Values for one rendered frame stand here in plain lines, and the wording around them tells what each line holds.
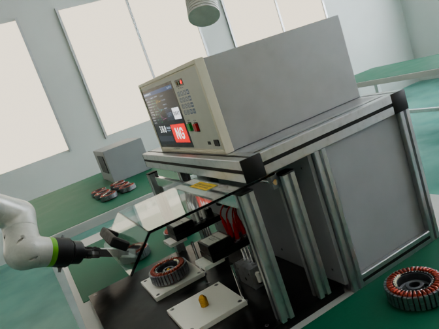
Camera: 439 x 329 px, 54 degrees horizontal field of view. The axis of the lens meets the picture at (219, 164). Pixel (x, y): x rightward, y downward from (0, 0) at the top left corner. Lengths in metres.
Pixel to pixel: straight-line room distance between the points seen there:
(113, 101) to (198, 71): 4.91
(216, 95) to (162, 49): 5.17
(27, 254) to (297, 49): 0.93
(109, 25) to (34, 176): 2.09
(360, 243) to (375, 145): 0.22
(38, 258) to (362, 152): 0.96
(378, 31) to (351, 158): 7.29
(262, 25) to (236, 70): 5.88
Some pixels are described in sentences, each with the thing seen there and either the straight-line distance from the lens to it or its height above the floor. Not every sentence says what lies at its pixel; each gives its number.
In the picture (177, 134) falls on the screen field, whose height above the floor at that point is 1.17.
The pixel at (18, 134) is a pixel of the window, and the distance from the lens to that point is 5.64.
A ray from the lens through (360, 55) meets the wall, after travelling 7.87.
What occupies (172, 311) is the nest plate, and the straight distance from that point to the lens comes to 1.11.
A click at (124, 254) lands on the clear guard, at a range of 0.84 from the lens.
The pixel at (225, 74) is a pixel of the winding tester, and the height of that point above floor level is 1.27.
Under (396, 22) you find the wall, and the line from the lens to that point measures 8.56.
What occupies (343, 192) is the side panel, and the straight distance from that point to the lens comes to 0.96.
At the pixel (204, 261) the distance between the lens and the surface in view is 1.04.
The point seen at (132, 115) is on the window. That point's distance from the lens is 5.83.
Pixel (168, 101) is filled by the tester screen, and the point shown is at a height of 1.25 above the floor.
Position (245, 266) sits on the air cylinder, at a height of 0.82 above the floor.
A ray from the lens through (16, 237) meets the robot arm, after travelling 1.41.
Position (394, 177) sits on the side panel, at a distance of 1.06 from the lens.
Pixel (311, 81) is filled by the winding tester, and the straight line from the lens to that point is 1.04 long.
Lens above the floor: 1.28
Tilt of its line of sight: 11 degrees down
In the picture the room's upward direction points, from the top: 19 degrees counter-clockwise
